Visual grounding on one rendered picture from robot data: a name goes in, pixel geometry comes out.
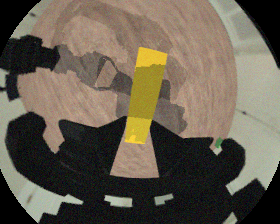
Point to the yellow bar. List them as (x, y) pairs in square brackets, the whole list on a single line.
[(149, 71)]

